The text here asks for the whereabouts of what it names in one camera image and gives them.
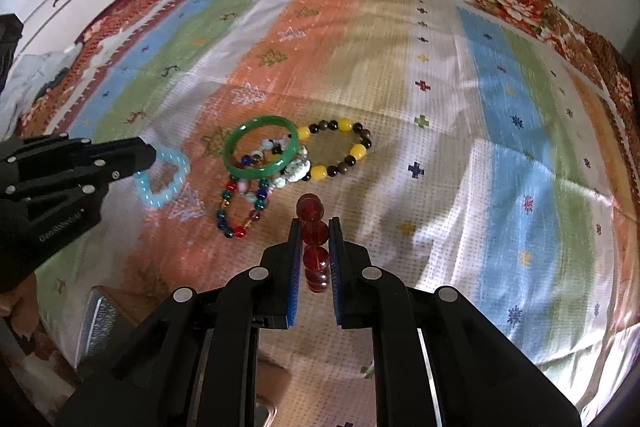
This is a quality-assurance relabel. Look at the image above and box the left hand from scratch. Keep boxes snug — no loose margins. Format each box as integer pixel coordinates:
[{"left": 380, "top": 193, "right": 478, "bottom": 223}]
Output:
[{"left": 0, "top": 273, "right": 39, "bottom": 339}]

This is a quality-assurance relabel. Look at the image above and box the red bead bracelet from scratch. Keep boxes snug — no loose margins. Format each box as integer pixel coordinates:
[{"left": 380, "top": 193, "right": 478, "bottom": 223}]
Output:
[{"left": 294, "top": 192, "right": 332, "bottom": 294}]

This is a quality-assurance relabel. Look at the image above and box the grey crumpled cloth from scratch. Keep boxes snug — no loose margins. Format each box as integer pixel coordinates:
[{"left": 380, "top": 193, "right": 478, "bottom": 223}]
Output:
[{"left": 1, "top": 44, "right": 82, "bottom": 139}]

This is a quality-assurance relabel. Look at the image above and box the striped colourful cloth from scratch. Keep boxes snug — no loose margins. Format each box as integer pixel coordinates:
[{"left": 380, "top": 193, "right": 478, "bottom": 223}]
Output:
[{"left": 28, "top": 0, "right": 639, "bottom": 421}]

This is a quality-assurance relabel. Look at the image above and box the light blue bead bracelet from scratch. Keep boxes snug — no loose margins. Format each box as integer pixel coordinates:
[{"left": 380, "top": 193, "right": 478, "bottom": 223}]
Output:
[{"left": 131, "top": 145, "right": 192, "bottom": 210}]

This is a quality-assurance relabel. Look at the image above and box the multicolour small bead bracelet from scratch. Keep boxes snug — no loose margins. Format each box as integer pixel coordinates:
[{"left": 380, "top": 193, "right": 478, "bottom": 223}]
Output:
[{"left": 214, "top": 133, "right": 314, "bottom": 240}]

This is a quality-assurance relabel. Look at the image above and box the yellow and brown bead bracelet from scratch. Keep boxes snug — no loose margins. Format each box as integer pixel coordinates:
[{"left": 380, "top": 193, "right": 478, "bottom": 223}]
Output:
[{"left": 295, "top": 117, "right": 374, "bottom": 182}]

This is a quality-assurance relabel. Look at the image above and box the green jade bangle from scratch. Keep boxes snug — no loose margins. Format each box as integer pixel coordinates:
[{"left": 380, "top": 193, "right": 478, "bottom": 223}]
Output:
[{"left": 221, "top": 115, "right": 299, "bottom": 180}]

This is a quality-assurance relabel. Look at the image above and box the silver metal tin box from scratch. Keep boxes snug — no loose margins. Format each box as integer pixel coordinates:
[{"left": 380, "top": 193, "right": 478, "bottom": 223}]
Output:
[{"left": 75, "top": 285, "right": 163, "bottom": 381}]

